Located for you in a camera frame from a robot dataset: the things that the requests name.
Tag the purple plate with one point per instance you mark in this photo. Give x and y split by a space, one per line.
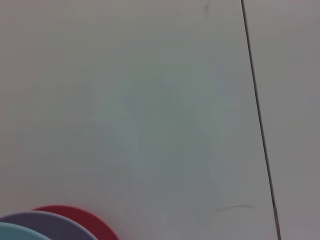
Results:
50 222

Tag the light blue plate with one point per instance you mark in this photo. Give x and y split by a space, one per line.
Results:
15 232

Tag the red plate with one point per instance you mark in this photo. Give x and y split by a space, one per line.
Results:
100 225

